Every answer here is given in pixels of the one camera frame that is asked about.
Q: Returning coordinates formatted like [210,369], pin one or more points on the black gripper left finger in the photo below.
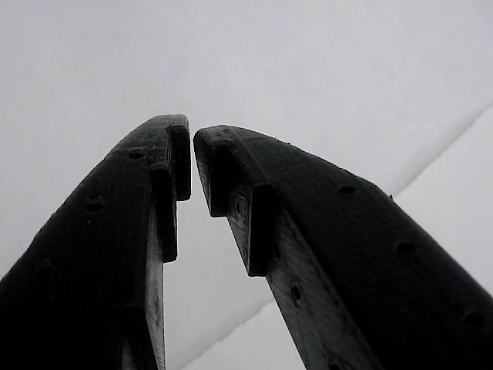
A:
[96,250]

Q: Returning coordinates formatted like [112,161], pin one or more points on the white paper sheet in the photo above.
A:
[246,58]

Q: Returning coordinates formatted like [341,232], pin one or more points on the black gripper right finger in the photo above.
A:
[346,250]

